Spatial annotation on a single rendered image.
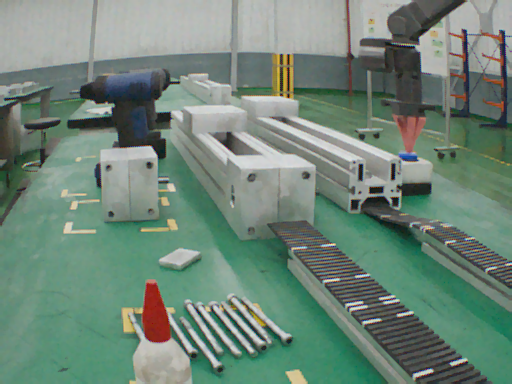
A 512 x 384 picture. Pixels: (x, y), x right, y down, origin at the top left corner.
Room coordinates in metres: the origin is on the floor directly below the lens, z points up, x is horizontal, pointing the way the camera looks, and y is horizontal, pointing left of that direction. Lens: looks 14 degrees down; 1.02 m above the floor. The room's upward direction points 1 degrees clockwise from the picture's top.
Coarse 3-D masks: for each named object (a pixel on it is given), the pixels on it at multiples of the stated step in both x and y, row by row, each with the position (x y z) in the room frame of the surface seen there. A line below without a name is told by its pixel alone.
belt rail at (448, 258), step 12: (432, 240) 0.65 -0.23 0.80; (432, 252) 0.64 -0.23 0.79; (444, 252) 0.62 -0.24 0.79; (444, 264) 0.61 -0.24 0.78; (456, 264) 0.58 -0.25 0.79; (468, 264) 0.55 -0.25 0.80; (468, 276) 0.55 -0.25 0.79; (480, 276) 0.53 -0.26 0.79; (480, 288) 0.52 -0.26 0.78; (492, 288) 0.50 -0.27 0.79; (504, 288) 0.47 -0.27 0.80; (504, 300) 0.47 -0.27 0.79
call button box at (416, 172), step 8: (408, 160) 1.00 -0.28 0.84; (416, 160) 1.00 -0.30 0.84; (424, 160) 1.02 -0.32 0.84; (400, 168) 0.97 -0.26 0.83; (408, 168) 0.98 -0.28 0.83; (416, 168) 0.98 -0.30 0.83; (424, 168) 0.99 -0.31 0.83; (408, 176) 0.98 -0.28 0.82; (416, 176) 0.98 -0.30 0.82; (424, 176) 0.99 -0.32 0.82; (408, 184) 0.98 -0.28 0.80; (416, 184) 0.98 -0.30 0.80; (424, 184) 0.99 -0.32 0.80; (408, 192) 0.98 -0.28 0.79; (416, 192) 0.98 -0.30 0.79; (424, 192) 0.99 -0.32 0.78
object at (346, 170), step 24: (264, 120) 1.35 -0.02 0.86; (288, 120) 1.41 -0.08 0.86; (288, 144) 1.17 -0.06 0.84; (312, 144) 1.03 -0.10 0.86; (336, 144) 1.11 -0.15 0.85; (360, 144) 1.02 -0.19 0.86; (336, 168) 0.91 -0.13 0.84; (360, 168) 0.88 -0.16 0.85; (384, 168) 0.89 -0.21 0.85; (336, 192) 0.91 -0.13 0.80; (360, 192) 0.87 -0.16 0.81; (384, 192) 0.88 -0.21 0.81
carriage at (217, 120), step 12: (192, 108) 1.23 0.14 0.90; (204, 108) 1.22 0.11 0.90; (216, 108) 1.22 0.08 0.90; (228, 108) 1.22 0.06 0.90; (192, 120) 1.12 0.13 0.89; (204, 120) 1.13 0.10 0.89; (216, 120) 1.13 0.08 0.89; (228, 120) 1.14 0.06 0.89; (240, 120) 1.14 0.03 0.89; (192, 132) 1.12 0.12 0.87; (216, 132) 1.15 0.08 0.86
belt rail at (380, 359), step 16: (304, 272) 0.59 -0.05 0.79; (320, 288) 0.52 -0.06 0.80; (320, 304) 0.52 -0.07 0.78; (336, 304) 0.47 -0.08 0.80; (336, 320) 0.47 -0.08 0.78; (352, 320) 0.44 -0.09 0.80; (352, 336) 0.43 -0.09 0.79; (368, 336) 0.40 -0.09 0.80; (368, 352) 0.39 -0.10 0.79; (384, 352) 0.37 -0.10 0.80; (384, 368) 0.36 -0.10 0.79; (400, 368) 0.34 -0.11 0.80
